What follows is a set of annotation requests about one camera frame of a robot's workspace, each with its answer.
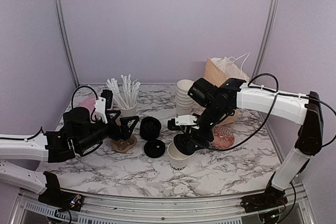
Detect white paper coffee cup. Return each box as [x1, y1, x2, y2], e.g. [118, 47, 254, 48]
[167, 142, 191, 170]

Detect right aluminium frame post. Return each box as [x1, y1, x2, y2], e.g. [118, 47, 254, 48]
[251, 0, 279, 78]

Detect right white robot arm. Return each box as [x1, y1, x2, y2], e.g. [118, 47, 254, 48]
[175, 78, 323, 207]

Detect aluminium frame post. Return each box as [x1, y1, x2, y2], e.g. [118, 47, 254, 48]
[251, 0, 279, 78]
[54, 0, 80, 88]

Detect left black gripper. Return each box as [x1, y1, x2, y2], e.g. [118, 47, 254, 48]
[76, 110, 140, 153]

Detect stack of white cups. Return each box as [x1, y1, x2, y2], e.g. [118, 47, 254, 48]
[175, 79, 194, 115]

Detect pink plate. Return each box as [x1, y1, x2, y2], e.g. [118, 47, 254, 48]
[79, 96, 97, 114]

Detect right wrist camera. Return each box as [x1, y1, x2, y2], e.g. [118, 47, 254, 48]
[167, 115, 199, 131]

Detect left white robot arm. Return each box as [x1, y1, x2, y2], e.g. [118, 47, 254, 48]
[1, 107, 139, 206]

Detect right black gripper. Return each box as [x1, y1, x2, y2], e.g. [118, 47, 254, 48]
[185, 103, 229, 153]

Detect aluminium front rail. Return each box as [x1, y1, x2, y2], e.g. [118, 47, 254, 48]
[9, 184, 316, 223]

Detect brown paper bag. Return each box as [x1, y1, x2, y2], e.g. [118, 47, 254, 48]
[202, 52, 250, 125]

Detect red patterned bowl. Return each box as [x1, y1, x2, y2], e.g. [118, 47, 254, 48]
[212, 126, 235, 150]

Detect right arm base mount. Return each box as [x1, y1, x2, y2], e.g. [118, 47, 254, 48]
[240, 182, 288, 213]

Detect brown cardboard cup carrier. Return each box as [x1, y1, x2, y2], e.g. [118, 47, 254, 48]
[109, 119, 137, 153]

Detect stack of black lids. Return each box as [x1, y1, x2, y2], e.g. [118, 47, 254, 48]
[140, 116, 162, 141]

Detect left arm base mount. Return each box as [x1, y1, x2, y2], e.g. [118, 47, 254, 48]
[38, 172, 83, 211]

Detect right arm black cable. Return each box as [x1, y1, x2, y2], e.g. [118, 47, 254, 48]
[191, 73, 336, 152]

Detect left aluminium frame post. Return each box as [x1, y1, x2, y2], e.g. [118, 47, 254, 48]
[54, 0, 80, 88]

